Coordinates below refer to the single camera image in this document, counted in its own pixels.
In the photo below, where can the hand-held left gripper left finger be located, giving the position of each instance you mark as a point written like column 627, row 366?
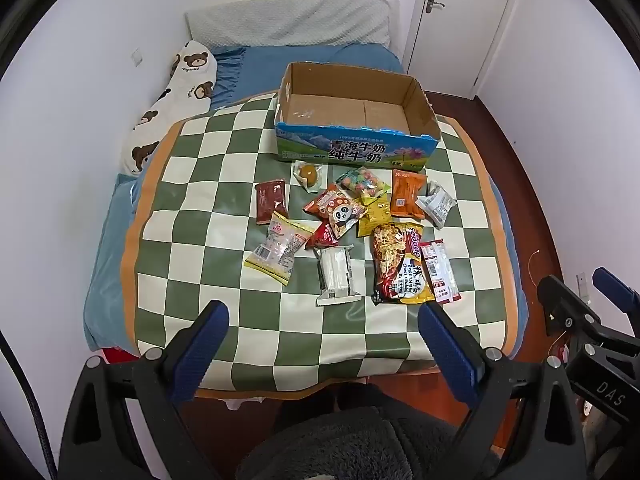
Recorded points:
column 200, row 345

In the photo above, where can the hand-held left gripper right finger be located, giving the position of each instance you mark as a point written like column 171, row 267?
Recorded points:
column 450, row 350

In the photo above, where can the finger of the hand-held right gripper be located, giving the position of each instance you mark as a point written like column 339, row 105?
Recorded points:
column 617, row 287
column 565, row 305

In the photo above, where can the small red snack packet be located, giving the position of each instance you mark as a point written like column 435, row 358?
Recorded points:
column 322, row 237

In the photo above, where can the colourful candy bag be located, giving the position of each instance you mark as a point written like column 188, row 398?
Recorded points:
column 364, row 185

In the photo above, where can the printed cardboard box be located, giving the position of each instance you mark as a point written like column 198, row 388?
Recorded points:
column 350, row 150

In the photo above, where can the red white sachet packet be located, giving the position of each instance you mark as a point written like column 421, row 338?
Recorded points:
column 440, row 272

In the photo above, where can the red object under bed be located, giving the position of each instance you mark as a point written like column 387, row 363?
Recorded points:
column 120, row 356

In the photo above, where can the large noodle snack packet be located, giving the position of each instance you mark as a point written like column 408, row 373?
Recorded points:
column 397, row 265

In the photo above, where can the green white checkered mat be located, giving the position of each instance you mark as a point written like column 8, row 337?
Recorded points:
column 200, row 240

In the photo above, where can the white yellow snack packet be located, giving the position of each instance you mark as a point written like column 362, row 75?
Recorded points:
column 277, row 250

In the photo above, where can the person's dark fuzzy pants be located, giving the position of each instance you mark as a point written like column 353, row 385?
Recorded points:
column 360, row 440

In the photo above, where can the white wafer packet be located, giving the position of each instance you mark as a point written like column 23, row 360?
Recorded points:
column 337, row 275

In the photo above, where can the silver white snack packet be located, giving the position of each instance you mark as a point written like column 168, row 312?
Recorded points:
column 437, row 205

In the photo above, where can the dark red snack packet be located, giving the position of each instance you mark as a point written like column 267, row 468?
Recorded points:
column 271, row 202

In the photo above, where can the orange snack packet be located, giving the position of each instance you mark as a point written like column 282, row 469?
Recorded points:
column 407, row 194

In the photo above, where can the panda print snack packet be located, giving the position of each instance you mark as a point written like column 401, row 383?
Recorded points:
column 337, row 212

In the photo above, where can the braised egg packet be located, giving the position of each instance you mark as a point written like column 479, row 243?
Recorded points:
column 307, row 175

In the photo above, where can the bear print pillow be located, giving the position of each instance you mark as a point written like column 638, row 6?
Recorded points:
column 185, row 85

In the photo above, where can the white door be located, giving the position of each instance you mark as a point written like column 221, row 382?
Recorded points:
column 465, row 25

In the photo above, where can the grey dotted pillow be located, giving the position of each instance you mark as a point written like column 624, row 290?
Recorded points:
column 290, row 20

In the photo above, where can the white wall socket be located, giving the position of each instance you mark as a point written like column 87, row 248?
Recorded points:
column 583, row 287
column 136, row 57

